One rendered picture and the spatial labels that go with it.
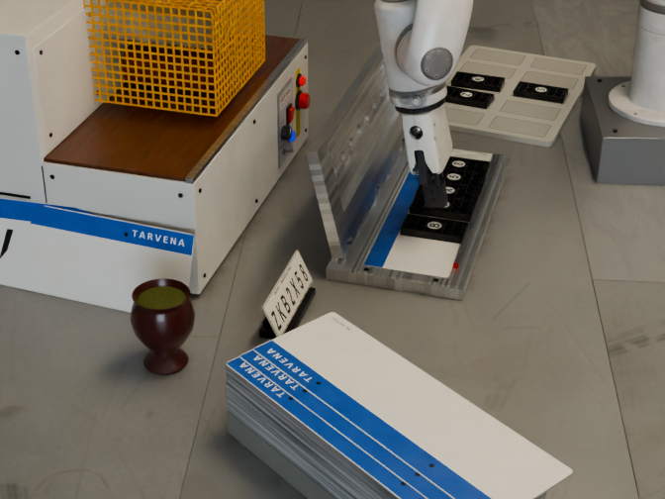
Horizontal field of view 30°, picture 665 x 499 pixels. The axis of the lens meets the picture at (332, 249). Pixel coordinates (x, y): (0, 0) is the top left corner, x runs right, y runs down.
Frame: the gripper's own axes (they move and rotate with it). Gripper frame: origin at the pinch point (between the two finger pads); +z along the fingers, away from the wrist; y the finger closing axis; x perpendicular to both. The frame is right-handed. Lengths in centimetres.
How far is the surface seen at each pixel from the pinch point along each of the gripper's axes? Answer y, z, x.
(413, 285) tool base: -14.8, 7.4, 1.4
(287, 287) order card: -25.3, 1.1, 16.4
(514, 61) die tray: 75, 8, 0
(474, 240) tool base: -0.9, 7.8, -5.2
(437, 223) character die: 0.8, 5.5, 0.6
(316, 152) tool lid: -14.9, -14.7, 11.9
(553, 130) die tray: 44.8, 10.3, -11.5
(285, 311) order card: -28.7, 2.9, 15.9
